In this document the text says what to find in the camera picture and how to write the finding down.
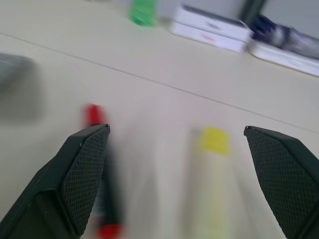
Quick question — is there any yellow highlighter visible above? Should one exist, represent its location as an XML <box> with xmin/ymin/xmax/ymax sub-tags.
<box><xmin>191</xmin><ymin>126</ymin><xmax>231</xmax><ymax>239</ymax></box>

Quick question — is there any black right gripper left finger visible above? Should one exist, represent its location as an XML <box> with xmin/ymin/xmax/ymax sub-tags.
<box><xmin>0</xmin><ymin>123</ymin><xmax>111</xmax><ymax>239</ymax></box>

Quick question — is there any dark blue folded item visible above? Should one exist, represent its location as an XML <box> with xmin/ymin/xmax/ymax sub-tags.
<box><xmin>251</xmin><ymin>15</ymin><xmax>319</xmax><ymax>54</ymax></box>

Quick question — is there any dark upright post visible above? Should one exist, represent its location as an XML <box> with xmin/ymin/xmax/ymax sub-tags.
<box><xmin>239</xmin><ymin>0</ymin><xmax>269</xmax><ymax>25</ymax></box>

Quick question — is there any red and black marker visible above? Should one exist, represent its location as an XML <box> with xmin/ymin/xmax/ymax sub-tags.
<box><xmin>82</xmin><ymin>104</ymin><xmax>127</xmax><ymax>239</ymax></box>

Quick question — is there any white cardboard box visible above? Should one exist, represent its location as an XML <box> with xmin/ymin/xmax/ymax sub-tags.
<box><xmin>170</xmin><ymin>2</ymin><xmax>254</xmax><ymax>53</ymax></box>

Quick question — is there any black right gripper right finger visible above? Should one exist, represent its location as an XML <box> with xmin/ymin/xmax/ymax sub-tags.
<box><xmin>243</xmin><ymin>125</ymin><xmax>319</xmax><ymax>239</ymax></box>

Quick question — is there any green plastic object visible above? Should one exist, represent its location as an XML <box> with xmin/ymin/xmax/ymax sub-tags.
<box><xmin>127</xmin><ymin>0</ymin><xmax>160</xmax><ymax>27</ymax></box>

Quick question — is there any white tray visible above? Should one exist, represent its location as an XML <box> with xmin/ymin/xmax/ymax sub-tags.
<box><xmin>249</xmin><ymin>41</ymin><xmax>319</xmax><ymax>78</ymax></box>

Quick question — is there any grey grid pouch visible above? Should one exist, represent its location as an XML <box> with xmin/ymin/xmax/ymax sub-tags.
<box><xmin>0</xmin><ymin>52</ymin><xmax>42</xmax><ymax>120</ymax></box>

